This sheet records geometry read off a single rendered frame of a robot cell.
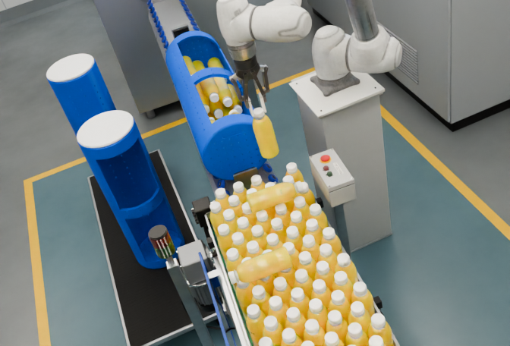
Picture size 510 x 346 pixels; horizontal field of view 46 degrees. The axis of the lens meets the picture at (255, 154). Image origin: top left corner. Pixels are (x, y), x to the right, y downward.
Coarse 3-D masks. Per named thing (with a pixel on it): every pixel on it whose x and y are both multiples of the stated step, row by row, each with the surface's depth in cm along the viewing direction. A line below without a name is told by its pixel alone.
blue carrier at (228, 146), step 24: (168, 48) 300; (192, 48) 305; (216, 48) 309; (216, 72) 266; (192, 96) 259; (192, 120) 253; (216, 120) 237; (240, 120) 235; (216, 144) 236; (240, 144) 239; (216, 168) 243; (240, 168) 247
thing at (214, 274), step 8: (200, 256) 222; (208, 272) 219; (216, 272) 218; (208, 280) 213; (216, 280) 222; (216, 304) 204; (224, 304) 224; (216, 312) 202; (224, 312) 247; (232, 320) 237; (224, 336) 194
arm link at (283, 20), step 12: (276, 0) 180; (288, 0) 180; (300, 0) 186; (264, 12) 177; (276, 12) 175; (288, 12) 174; (300, 12) 174; (252, 24) 179; (264, 24) 177; (276, 24) 175; (288, 24) 174; (300, 24) 174; (264, 36) 179; (276, 36) 177; (288, 36) 176; (300, 36) 177
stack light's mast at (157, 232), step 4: (152, 228) 194; (156, 228) 193; (160, 228) 193; (164, 228) 192; (152, 232) 192; (156, 232) 192; (160, 232) 191; (164, 232) 191; (152, 236) 191; (156, 236) 191; (160, 236) 190; (164, 236) 191; (156, 240) 190; (168, 260) 200; (172, 260) 200; (168, 264) 201; (172, 264) 201
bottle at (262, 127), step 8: (256, 120) 210; (264, 120) 209; (256, 128) 211; (264, 128) 210; (272, 128) 213; (256, 136) 214; (264, 136) 212; (272, 136) 214; (264, 144) 214; (272, 144) 215; (264, 152) 217; (272, 152) 217
